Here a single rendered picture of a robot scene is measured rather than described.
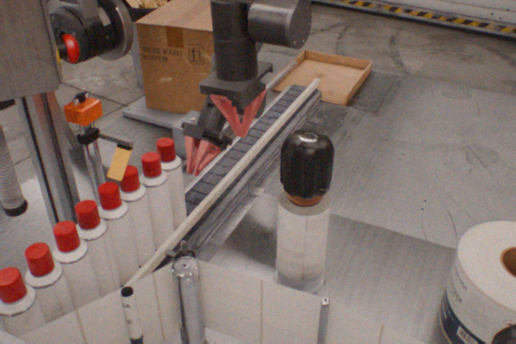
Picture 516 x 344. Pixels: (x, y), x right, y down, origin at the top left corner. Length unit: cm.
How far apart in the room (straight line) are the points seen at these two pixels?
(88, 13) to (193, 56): 30
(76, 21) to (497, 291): 105
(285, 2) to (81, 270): 49
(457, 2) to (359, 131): 364
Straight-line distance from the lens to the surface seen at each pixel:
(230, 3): 63
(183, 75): 145
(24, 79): 68
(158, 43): 145
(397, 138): 147
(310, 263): 86
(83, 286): 83
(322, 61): 191
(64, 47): 70
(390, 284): 96
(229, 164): 122
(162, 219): 95
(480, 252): 85
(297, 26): 61
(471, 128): 159
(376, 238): 104
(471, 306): 82
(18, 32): 66
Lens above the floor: 157
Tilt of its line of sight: 33 degrees down
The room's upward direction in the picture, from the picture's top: straight up
